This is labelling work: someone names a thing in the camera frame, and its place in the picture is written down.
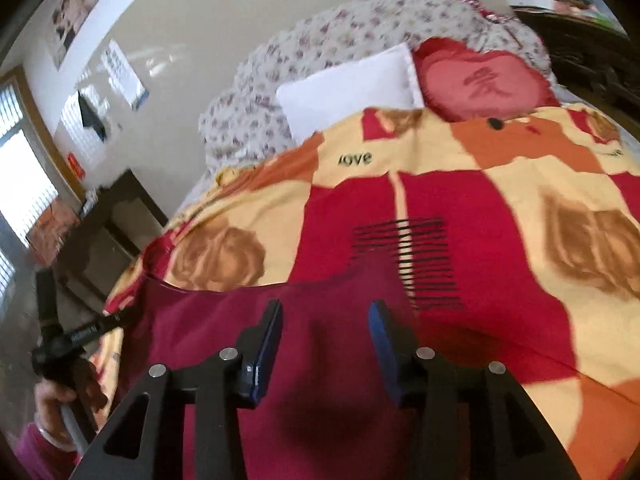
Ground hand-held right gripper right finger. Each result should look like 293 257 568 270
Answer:
367 300 583 480

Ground person's left hand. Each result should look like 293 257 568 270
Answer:
34 360 108 453

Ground white flat box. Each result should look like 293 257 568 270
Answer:
506 0 566 11

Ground white pillow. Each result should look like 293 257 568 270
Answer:
276 42 426 147

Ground window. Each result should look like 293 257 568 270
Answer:
0 67 86 311

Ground maroon knit garment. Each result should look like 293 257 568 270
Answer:
102 266 431 480

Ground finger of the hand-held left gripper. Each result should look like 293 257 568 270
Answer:
35 267 60 338
70 311 125 348

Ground orange patterned cloth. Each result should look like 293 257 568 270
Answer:
30 200 81 263

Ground dark carved wooden cabinet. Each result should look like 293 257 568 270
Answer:
512 5 640 111

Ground person's left forearm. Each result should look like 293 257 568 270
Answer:
15 422 83 480

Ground printed fleece blanket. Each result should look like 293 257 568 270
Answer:
102 102 640 480

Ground red heart-shaped cushion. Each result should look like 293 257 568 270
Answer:
412 36 561 123

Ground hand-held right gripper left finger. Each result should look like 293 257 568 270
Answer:
67 299 284 480

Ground dark wooden nightstand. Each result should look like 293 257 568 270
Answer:
54 169 169 306

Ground floral quilt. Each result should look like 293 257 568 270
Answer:
198 0 558 183

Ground wall poster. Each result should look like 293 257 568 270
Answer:
50 0 100 68

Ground wall calendar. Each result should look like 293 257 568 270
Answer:
102 39 150 111

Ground black wall-mounted device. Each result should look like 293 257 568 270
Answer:
77 89 108 142

